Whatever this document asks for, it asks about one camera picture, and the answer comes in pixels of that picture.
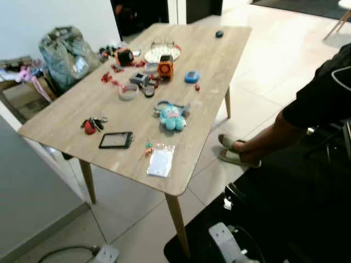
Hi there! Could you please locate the beige sandal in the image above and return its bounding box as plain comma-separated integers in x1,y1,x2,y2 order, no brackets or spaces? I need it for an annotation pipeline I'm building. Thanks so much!
219,148,263,169

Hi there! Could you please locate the black chair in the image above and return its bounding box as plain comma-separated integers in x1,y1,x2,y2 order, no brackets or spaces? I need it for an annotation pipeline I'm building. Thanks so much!
303,119,351,162

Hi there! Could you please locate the black smartphone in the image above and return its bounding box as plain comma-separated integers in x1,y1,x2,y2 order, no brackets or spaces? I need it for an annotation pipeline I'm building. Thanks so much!
99,131,134,150

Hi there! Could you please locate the small blue case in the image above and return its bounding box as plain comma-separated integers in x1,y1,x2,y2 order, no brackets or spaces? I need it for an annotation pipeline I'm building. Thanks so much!
184,71,201,84

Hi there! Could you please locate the person in black clothes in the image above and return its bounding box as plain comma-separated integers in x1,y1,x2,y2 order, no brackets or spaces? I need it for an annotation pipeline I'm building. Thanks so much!
219,44,351,165

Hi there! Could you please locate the tall orange black gadget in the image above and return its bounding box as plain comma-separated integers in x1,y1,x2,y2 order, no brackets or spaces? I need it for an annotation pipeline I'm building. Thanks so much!
157,55,176,81

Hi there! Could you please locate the clear tape roll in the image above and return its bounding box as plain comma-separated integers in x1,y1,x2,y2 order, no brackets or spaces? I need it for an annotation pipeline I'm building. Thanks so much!
118,84,140,102

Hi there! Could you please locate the light wooden table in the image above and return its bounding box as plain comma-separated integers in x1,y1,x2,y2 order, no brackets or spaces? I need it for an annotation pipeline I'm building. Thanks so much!
18,23,253,259

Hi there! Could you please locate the small grey device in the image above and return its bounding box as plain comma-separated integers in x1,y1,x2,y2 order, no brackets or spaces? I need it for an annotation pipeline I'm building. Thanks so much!
129,72,152,88

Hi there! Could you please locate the key bunch with red fob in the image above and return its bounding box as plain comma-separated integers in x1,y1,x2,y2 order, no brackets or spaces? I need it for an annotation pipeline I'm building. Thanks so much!
81,116,109,136

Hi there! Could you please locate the white round plate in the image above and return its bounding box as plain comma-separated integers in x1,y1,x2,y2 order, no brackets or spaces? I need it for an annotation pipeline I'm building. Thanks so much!
144,41,182,64

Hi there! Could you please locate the squat orange black box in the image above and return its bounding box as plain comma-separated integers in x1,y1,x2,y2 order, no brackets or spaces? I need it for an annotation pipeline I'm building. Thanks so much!
115,48,135,68

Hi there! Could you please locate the wooden leg white chair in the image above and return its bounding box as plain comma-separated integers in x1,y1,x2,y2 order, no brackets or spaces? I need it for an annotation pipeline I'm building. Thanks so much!
322,0,351,41

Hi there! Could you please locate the grey plastic bag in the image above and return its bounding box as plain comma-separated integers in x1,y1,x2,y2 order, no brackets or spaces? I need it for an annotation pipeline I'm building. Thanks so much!
38,26,103,92

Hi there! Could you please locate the brown cardboard box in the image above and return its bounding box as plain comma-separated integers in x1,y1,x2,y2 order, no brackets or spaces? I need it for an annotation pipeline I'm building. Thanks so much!
0,77,58,124

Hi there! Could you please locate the pink toy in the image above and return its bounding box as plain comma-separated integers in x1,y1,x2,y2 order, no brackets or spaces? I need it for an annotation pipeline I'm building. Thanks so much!
15,64,46,84

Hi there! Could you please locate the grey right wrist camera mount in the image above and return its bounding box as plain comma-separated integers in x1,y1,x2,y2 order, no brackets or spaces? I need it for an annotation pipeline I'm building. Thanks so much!
208,221,246,263

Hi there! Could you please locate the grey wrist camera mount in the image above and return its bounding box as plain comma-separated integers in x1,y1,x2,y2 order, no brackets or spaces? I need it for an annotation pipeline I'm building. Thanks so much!
208,221,246,263
90,244,121,263

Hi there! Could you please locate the teal plush keychain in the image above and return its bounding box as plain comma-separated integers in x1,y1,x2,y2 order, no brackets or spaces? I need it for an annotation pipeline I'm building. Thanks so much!
154,100,191,132

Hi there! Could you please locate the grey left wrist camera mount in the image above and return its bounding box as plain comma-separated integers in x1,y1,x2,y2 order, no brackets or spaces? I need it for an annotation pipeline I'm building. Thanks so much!
90,244,121,263

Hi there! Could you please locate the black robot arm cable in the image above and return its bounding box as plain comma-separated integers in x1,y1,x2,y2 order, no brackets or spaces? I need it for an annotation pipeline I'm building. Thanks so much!
36,244,95,263

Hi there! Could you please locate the red beaded lanyard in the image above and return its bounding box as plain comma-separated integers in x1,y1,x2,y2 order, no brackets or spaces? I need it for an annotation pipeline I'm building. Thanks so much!
100,61,148,89

